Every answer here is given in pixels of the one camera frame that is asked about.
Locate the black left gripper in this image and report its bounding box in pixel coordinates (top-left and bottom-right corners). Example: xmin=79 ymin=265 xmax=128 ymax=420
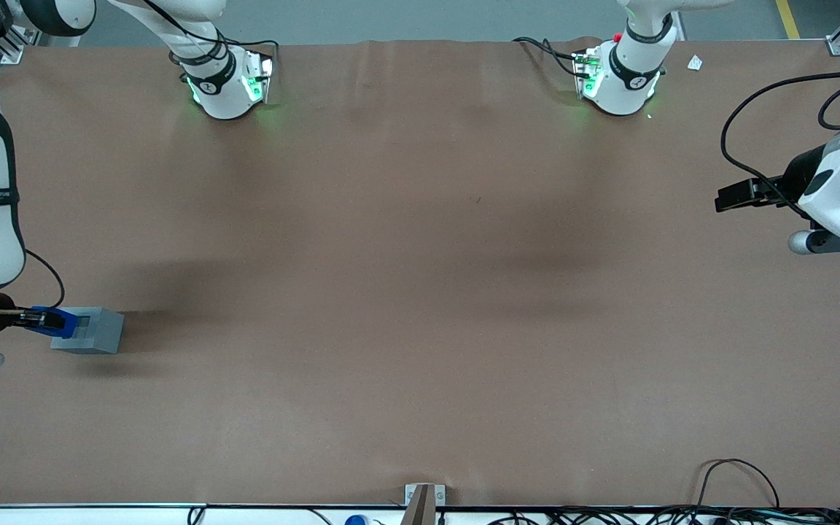
xmin=716 ymin=144 xmax=827 ymax=214

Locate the blue plastic part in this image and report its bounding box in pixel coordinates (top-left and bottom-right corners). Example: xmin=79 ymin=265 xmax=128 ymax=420
xmin=30 ymin=306 xmax=79 ymax=341

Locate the gray square base block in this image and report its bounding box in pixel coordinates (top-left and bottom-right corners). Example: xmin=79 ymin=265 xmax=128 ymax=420
xmin=50 ymin=306 xmax=125 ymax=355

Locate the brown table mat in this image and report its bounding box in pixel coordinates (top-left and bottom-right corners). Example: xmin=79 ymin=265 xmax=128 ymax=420
xmin=0 ymin=36 xmax=840 ymax=508

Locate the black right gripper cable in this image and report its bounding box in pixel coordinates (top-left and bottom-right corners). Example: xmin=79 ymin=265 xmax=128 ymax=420
xmin=24 ymin=249 xmax=66 ymax=311

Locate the long black left gripper cable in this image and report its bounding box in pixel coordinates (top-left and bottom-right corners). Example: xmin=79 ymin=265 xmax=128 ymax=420
xmin=720 ymin=71 xmax=840 ymax=218

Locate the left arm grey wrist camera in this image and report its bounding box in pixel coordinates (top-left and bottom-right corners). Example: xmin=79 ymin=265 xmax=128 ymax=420
xmin=788 ymin=217 xmax=840 ymax=255

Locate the black cable loop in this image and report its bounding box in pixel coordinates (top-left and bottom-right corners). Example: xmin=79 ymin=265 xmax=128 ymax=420
xmin=693 ymin=458 xmax=782 ymax=511

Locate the black left base cable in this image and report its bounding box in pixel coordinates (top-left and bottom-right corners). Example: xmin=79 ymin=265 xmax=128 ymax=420
xmin=513 ymin=36 xmax=583 ymax=77

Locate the black base cable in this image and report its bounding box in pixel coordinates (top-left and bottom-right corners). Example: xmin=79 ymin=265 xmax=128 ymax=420
xmin=144 ymin=0 xmax=280 ymax=81
xmin=513 ymin=36 xmax=583 ymax=77

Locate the black cable tangle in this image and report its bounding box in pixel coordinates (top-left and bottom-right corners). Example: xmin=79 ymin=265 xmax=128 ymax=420
xmin=486 ymin=506 xmax=840 ymax=525

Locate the black right base cable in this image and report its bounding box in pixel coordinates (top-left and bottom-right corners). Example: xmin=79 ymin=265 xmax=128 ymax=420
xmin=144 ymin=0 xmax=280 ymax=81

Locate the gray metal mounting bracket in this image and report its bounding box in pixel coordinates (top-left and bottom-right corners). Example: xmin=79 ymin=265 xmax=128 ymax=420
xmin=405 ymin=483 xmax=446 ymax=508

